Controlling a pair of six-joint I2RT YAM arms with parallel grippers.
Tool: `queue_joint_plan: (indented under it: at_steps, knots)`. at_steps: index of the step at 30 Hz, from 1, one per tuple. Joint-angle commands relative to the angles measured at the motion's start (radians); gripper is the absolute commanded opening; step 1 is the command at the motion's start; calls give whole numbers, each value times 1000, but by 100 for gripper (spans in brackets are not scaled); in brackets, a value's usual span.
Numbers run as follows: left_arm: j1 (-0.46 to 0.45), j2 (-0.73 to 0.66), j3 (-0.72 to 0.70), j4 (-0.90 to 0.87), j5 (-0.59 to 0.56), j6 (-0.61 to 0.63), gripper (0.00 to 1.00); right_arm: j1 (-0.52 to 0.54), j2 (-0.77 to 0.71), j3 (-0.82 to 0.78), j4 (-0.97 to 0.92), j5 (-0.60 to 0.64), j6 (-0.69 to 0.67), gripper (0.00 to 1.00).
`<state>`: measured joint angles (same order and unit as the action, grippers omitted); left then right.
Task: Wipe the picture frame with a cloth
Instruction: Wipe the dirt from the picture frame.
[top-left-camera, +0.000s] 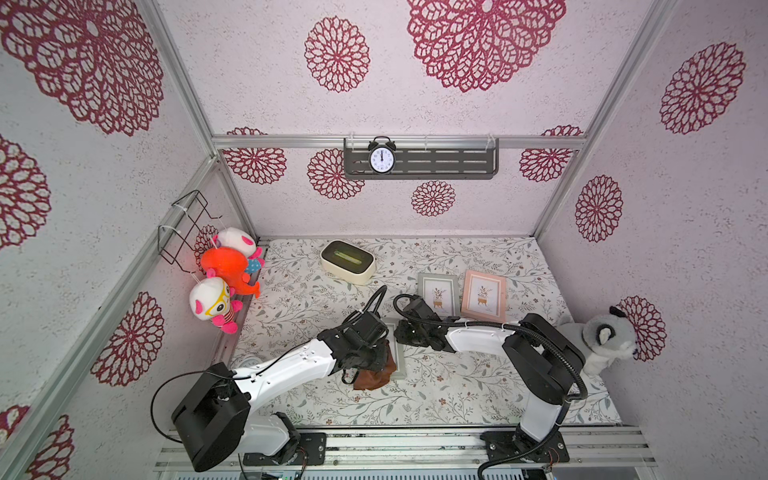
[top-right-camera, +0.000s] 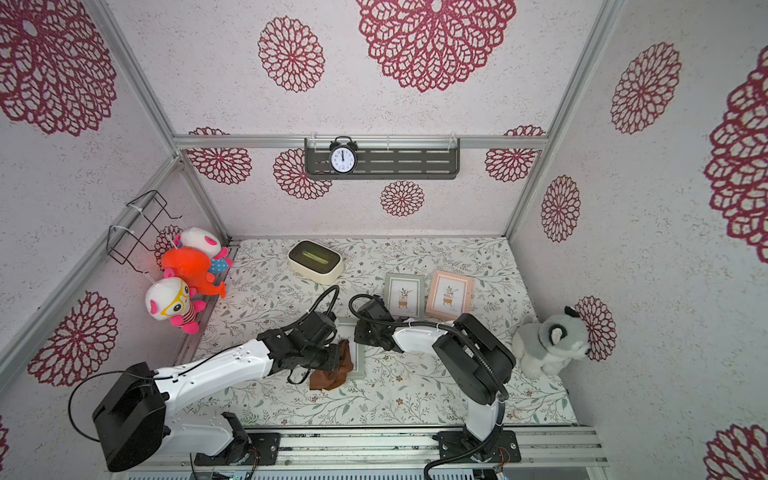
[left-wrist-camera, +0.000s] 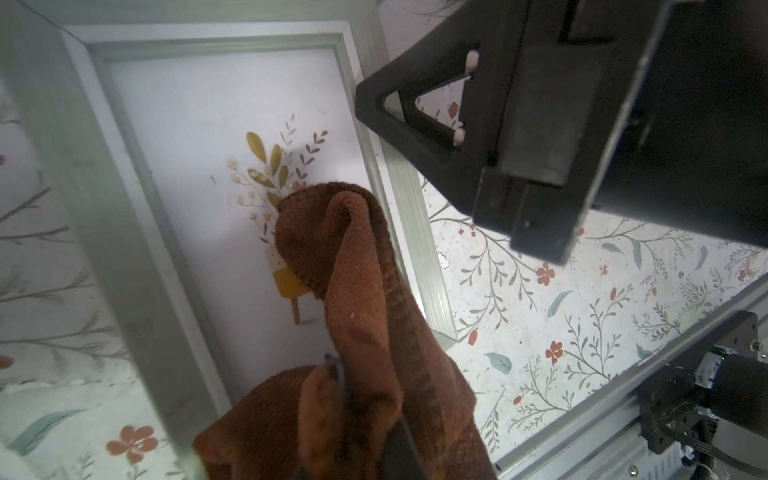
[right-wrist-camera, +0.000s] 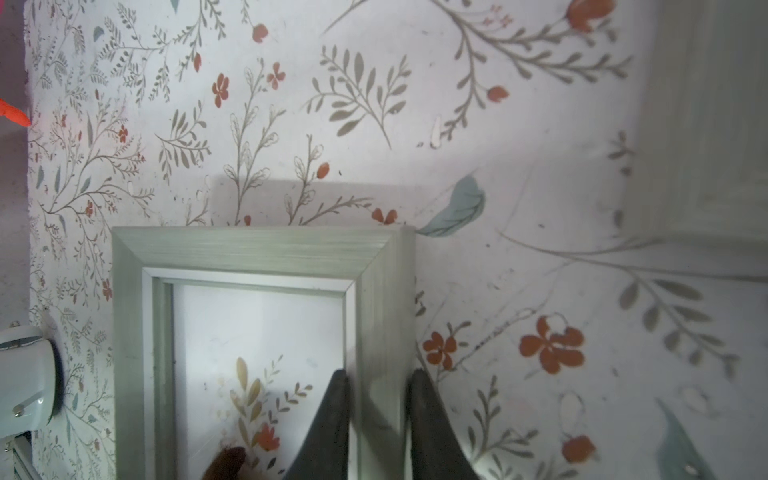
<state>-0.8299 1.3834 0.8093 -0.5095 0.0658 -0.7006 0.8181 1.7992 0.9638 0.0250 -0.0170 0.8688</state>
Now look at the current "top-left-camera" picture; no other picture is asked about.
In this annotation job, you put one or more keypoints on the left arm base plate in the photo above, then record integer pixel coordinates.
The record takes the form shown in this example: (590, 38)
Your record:
(274, 441)

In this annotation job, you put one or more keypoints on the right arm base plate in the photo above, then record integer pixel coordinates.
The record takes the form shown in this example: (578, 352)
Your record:
(522, 447)

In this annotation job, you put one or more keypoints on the white plush with glasses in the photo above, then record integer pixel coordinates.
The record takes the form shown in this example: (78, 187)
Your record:
(211, 300)

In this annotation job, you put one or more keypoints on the black wire basket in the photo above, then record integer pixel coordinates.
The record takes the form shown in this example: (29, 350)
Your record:
(183, 243)

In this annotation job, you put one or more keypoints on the cream tissue box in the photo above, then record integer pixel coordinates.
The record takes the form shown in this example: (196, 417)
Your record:
(348, 262)

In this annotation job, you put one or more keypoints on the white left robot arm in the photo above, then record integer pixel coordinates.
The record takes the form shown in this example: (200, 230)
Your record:
(219, 415)

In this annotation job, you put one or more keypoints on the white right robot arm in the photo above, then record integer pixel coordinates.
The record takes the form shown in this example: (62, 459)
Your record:
(548, 363)

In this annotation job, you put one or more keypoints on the orange plush toy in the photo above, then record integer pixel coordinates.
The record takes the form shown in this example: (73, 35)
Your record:
(229, 265)

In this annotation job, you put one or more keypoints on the grey husky plush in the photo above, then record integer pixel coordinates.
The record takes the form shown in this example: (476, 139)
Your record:
(602, 340)

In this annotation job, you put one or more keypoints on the grey wall shelf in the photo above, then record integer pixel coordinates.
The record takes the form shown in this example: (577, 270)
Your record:
(425, 163)

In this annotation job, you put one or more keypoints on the pink picture frame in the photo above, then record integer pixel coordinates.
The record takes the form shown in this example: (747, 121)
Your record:
(484, 296)

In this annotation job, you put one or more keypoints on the green picture frame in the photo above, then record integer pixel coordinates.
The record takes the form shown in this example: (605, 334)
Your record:
(396, 349)
(440, 292)

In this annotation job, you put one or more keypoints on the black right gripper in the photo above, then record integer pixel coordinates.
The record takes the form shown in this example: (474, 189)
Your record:
(410, 330)

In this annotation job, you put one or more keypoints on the black alarm clock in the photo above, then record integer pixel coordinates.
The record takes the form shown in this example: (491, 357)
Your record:
(382, 154)

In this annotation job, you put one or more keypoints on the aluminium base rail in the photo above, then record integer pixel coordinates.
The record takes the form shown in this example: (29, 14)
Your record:
(453, 448)

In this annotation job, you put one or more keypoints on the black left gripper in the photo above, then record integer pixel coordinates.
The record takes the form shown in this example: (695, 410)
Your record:
(381, 350)

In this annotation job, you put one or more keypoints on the brown cloth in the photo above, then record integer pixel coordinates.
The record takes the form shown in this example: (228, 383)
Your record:
(371, 380)

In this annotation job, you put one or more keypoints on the white pink plush toy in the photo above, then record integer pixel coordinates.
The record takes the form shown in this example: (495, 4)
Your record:
(238, 240)

